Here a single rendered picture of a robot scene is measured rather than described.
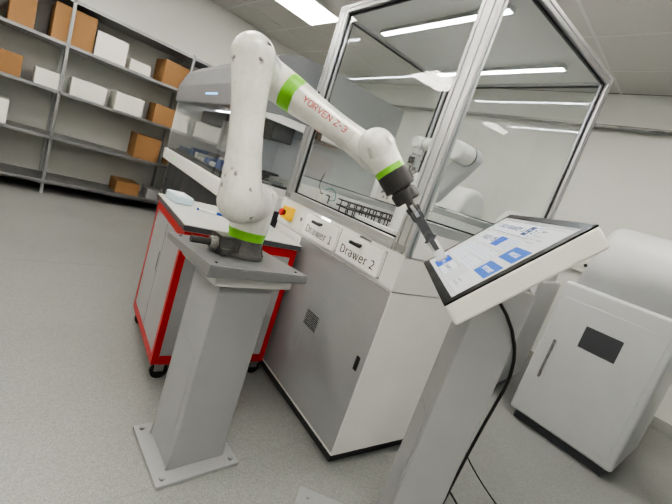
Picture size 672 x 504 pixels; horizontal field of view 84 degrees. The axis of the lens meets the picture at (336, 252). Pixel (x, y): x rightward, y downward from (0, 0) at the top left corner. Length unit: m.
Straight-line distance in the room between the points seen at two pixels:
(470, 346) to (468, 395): 0.13
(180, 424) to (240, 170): 0.87
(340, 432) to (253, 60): 1.37
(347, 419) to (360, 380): 0.18
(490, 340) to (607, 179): 3.70
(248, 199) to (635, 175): 3.97
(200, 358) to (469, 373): 0.82
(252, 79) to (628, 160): 3.97
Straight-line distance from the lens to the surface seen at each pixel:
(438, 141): 1.44
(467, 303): 0.78
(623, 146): 4.66
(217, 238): 1.24
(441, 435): 1.10
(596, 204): 4.54
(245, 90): 1.13
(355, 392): 1.59
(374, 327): 1.48
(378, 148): 1.08
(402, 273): 1.43
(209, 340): 1.30
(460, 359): 1.01
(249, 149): 1.10
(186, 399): 1.41
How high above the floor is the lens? 1.12
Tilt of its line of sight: 10 degrees down
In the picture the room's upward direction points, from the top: 19 degrees clockwise
